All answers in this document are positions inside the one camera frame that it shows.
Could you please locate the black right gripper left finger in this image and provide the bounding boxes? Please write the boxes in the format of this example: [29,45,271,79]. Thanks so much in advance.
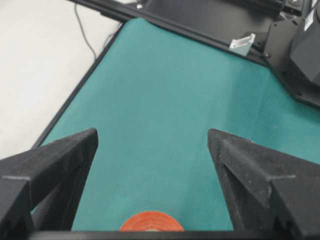
[0,128,98,235]

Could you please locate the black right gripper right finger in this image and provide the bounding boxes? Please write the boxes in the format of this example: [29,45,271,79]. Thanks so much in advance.
[207,128,320,235]

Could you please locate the orange tape roll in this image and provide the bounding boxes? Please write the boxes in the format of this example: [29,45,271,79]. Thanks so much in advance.
[119,211,184,232]

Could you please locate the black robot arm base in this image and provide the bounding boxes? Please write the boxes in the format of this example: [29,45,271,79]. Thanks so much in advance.
[145,0,320,107]

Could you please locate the green table cloth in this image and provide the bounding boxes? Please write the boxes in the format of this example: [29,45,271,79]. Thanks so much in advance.
[45,19,320,231]

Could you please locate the grey metal bracket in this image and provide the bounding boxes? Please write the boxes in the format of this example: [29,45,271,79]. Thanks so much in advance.
[229,33,256,57]

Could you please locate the black floor cable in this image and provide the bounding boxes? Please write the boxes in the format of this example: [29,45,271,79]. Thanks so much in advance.
[73,3,123,60]

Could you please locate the black aluminium frame rail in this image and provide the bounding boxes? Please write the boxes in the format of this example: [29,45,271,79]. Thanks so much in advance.
[34,0,267,147]

